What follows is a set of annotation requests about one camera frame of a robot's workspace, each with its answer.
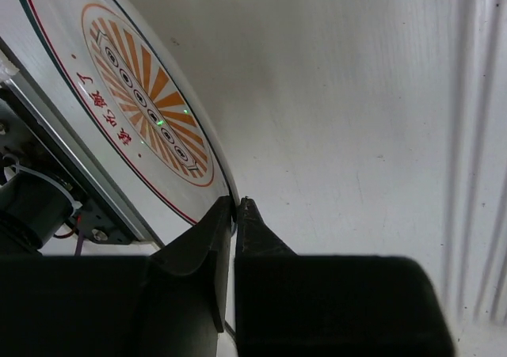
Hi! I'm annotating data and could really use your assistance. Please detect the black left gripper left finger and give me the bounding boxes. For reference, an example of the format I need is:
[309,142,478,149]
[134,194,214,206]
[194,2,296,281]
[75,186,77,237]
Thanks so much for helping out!
[1,196,232,356]

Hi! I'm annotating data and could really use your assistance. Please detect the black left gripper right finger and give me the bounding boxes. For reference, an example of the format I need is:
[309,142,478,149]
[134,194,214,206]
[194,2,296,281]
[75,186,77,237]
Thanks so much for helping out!
[234,198,456,356]

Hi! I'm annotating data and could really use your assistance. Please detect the orange sunburst plate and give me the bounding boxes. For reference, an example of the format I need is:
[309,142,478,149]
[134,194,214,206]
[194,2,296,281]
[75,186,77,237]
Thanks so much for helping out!
[18,0,237,224]

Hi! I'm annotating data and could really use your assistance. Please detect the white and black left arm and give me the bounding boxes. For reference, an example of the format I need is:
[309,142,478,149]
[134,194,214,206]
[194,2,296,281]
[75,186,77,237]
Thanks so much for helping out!
[1,155,456,356]

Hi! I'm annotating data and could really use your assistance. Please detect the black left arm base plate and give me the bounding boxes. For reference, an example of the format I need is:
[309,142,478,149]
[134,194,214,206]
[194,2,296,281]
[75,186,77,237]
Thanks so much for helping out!
[1,97,135,253]

